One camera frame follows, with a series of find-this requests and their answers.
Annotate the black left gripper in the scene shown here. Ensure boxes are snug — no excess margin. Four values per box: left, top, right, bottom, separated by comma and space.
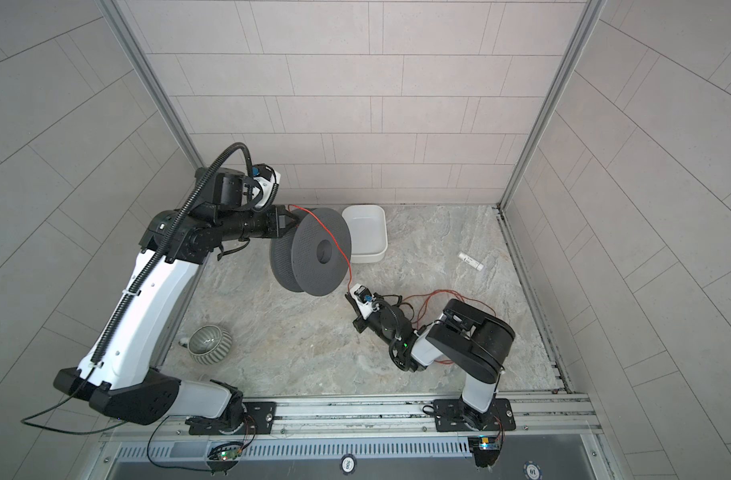
214, 204, 303, 245

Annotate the red cable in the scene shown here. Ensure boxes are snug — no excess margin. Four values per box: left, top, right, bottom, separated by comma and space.
290, 204, 499, 366

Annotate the grey perforated cable spool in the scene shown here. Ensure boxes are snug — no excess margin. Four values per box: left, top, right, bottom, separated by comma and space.
270, 207, 352, 296

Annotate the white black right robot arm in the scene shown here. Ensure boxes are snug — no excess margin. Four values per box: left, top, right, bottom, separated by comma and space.
346, 285, 517, 434

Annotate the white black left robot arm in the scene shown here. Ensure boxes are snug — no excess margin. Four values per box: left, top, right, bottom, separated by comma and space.
54, 142, 299, 434

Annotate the white plastic tray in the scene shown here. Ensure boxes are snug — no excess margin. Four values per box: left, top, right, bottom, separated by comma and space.
342, 205, 389, 264

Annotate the white glue stick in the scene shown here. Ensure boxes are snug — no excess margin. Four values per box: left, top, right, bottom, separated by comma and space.
459, 252, 485, 271

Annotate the ribbed grey ceramic cup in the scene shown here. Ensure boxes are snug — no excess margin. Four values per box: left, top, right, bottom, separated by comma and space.
179, 325, 233, 366

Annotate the right green circuit board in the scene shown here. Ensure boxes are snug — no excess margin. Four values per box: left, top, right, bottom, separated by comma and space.
467, 436, 503, 468

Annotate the green circuit board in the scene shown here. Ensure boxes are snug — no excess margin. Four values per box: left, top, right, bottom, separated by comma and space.
207, 441, 245, 470
467, 436, 503, 468

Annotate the left green circuit board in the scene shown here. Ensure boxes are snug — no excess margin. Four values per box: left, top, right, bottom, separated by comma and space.
207, 441, 245, 470

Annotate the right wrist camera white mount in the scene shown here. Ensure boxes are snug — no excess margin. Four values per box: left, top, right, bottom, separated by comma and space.
346, 284, 375, 319

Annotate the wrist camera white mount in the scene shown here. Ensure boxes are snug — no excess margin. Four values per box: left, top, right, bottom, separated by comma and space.
346, 284, 375, 319
250, 164, 281, 212

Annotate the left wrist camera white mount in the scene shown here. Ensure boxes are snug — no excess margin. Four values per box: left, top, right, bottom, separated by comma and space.
250, 164, 281, 212

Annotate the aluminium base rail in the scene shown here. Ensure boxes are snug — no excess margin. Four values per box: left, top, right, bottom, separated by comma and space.
100, 391, 601, 463

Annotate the aluminium corner wall profile left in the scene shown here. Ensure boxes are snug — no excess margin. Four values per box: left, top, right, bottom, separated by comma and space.
98, 0, 228, 212

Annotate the aluminium corner wall profile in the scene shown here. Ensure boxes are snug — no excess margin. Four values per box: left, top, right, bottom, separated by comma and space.
497, 0, 605, 212
98, 0, 228, 212

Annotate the aluminium corner wall profile right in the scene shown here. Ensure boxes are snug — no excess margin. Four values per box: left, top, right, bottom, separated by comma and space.
497, 0, 605, 212

